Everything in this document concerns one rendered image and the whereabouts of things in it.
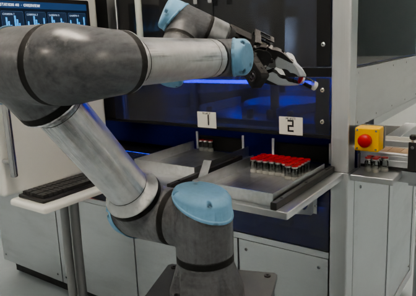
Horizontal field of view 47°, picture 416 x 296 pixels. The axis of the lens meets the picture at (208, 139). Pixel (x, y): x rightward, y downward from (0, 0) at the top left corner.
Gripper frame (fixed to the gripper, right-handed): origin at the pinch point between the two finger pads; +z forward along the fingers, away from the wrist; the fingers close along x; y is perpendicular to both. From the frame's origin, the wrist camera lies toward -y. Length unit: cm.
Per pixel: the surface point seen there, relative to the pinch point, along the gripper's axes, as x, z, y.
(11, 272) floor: 229, -49, 50
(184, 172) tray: 53, -7, 9
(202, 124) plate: 56, -3, 39
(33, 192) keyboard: 85, -49, 6
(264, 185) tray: 36.6, 11.9, -0.1
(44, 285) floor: 209, -29, 38
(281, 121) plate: 32.4, 16.6, 27.2
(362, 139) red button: 15.6, 33.2, 11.6
